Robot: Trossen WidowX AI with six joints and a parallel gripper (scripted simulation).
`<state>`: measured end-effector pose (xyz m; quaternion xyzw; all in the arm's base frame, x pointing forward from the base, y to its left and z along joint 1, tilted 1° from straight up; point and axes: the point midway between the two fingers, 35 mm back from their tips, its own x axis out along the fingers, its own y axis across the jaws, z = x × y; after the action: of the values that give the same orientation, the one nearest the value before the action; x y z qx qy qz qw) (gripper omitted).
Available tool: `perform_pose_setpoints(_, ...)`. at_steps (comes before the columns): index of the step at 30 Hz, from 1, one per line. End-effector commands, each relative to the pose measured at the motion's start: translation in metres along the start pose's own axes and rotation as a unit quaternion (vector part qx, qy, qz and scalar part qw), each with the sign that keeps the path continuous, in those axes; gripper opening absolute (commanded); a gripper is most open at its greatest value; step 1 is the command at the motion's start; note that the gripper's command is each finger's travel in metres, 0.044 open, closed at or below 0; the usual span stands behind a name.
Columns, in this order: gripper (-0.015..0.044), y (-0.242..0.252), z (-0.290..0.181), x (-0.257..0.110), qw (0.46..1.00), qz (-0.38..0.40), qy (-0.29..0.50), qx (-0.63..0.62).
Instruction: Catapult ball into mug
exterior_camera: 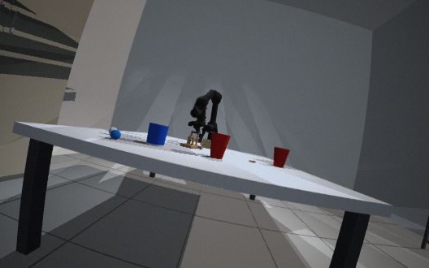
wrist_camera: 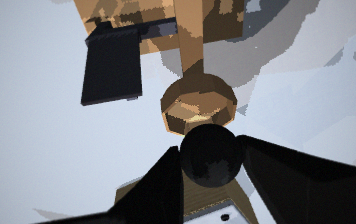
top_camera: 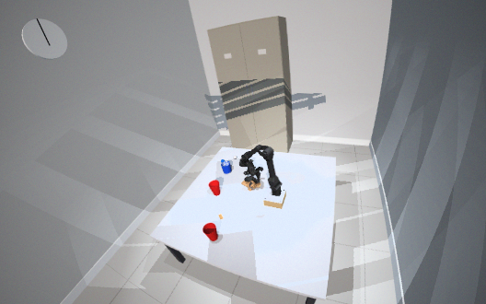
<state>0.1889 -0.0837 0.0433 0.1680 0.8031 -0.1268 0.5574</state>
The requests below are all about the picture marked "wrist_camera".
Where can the black ball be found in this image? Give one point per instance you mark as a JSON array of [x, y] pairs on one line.
[[210, 155]]

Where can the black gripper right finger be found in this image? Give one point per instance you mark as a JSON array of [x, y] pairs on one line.
[[299, 188]]

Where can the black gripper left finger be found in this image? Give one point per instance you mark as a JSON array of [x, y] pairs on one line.
[[158, 198]]

